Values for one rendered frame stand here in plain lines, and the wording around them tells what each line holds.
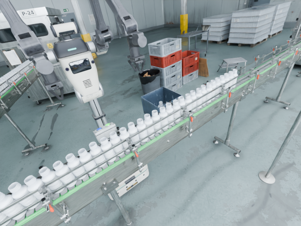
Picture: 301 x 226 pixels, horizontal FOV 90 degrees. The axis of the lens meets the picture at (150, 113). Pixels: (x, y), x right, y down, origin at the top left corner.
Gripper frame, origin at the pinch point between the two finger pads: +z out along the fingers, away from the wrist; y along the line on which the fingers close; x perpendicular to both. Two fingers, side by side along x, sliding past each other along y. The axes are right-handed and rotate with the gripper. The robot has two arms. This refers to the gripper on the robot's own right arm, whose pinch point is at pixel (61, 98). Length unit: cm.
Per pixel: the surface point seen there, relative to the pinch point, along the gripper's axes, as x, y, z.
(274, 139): 213, 47, 140
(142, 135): 31.3, 16.9, 33.9
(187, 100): 72, 16, 27
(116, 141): 15.0, 16.3, 28.2
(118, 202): 1, 15, 82
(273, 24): 803, -205, 84
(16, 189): -31.7, 15.3, 25.6
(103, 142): 8.4, 16.2, 24.7
